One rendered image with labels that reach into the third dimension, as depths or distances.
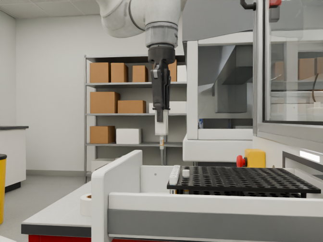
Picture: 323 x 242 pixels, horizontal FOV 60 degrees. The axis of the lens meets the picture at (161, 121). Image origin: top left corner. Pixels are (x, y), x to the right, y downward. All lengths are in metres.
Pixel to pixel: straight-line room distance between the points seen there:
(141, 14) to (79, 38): 4.49
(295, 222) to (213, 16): 1.11
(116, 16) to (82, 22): 4.47
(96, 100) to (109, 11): 3.69
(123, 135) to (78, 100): 1.19
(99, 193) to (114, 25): 0.59
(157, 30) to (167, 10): 0.06
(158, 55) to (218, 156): 0.70
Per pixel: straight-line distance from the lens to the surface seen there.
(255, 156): 0.83
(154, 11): 0.78
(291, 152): 0.64
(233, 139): 1.33
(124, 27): 0.88
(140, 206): 0.41
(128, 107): 4.40
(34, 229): 0.76
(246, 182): 0.48
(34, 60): 5.56
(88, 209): 0.75
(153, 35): 0.76
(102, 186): 0.40
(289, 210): 0.42
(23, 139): 4.60
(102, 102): 4.47
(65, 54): 5.32
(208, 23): 1.38
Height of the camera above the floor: 1.00
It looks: level
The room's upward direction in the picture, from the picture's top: straight up
